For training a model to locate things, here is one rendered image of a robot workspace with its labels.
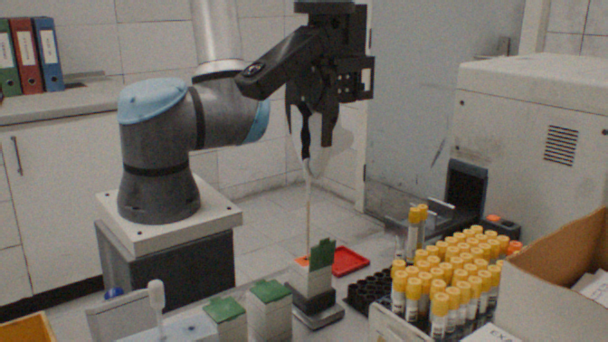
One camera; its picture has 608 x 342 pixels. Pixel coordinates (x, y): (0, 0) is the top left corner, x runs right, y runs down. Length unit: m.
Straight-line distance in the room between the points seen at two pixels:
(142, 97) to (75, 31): 1.94
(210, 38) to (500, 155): 0.54
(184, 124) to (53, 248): 1.53
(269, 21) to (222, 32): 2.31
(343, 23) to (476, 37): 1.84
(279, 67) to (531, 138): 0.46
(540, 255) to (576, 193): 0.22
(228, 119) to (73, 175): 1.41
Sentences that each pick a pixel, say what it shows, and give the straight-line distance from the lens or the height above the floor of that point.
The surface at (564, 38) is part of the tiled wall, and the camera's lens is 2.30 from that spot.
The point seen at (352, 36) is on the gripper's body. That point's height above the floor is 1.24.
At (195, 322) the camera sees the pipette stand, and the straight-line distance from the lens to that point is 0.55.
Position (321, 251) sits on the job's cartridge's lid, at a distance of 0.65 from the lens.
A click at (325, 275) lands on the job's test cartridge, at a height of 0.94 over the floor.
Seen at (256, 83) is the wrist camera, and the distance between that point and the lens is 0.54.
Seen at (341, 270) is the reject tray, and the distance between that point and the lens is 0.80.
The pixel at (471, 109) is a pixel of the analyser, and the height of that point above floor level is 1.10.
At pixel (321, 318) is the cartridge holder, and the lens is 0.69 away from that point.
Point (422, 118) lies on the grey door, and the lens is 2.66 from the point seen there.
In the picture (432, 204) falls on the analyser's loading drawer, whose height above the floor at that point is 0.94.
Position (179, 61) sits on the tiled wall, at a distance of 2.98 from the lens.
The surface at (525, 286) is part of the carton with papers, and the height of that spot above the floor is 1.01.
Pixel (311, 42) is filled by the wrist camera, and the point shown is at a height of 1.24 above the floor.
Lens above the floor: 1.29
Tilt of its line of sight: 20 degrees down
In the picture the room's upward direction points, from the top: straight up
